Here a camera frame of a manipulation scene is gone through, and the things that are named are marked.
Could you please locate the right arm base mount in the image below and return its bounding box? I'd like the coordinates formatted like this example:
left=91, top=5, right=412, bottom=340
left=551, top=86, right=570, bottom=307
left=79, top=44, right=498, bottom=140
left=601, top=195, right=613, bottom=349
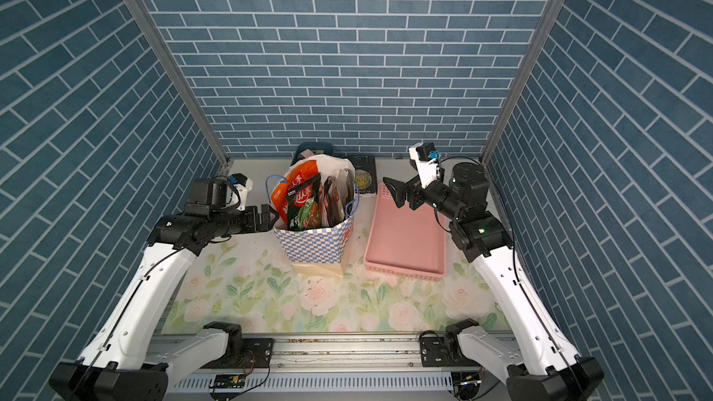
left=418, top=330, right=482, bottom=368

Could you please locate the dark red fish seasoning packet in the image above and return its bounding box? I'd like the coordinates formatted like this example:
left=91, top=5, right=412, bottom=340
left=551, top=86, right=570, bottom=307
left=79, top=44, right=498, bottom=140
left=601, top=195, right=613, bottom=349
left=320, top=168, right=354, bottom=228

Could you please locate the pink plastic basket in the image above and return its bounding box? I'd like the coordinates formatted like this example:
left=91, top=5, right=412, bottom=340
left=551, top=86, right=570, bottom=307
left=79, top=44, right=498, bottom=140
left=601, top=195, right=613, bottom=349
left=364, top=184, right=447, bottom=281

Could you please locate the right circuit board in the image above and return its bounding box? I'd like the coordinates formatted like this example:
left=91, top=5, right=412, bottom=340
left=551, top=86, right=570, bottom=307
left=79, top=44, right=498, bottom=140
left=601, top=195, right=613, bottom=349
left=450, top=372, right=482, bottom=400

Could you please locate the blue checkered paper bag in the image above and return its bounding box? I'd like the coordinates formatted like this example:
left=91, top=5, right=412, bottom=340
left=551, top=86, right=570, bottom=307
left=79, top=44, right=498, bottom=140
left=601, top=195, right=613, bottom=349
left=266, top=154, right=360, bottom=278

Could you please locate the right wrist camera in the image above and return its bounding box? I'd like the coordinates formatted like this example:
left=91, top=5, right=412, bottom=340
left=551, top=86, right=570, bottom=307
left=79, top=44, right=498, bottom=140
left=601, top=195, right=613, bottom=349
left=408, top=142, right=443, bottom=189

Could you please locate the green circuit board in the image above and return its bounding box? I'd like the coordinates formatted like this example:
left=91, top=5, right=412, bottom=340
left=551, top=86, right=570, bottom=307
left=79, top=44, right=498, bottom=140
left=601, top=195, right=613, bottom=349
left=209, top=374, right=247, bottom=391

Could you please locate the dark green pepper packet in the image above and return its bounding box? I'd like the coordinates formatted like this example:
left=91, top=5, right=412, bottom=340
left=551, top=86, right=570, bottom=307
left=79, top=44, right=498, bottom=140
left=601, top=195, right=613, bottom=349
left=286, top=173, right=322, bottom=231

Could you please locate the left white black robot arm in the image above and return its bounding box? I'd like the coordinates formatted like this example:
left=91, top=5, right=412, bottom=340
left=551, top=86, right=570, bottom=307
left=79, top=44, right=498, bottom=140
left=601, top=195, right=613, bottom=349
left=48, top=174, right=280, bottom=400

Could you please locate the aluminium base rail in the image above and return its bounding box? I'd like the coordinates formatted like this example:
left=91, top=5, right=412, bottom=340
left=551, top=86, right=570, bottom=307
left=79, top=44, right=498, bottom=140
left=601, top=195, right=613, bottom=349
left=113, top=332, right=575, bottom=375

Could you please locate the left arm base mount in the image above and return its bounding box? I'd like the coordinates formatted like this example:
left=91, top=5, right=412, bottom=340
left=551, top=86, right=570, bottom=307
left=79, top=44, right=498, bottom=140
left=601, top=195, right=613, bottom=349
left=202, top=337, right=275, bottom=371

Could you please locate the teal storage bin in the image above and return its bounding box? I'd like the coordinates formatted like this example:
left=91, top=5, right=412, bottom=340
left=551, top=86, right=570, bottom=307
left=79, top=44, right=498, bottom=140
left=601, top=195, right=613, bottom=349
left=291, top=141, right=334, bottom=165

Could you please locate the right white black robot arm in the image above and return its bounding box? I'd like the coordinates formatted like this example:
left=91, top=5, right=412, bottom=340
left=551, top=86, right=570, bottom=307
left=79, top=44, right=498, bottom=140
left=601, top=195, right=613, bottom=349
left=383, top=160, right=605, bottom=400

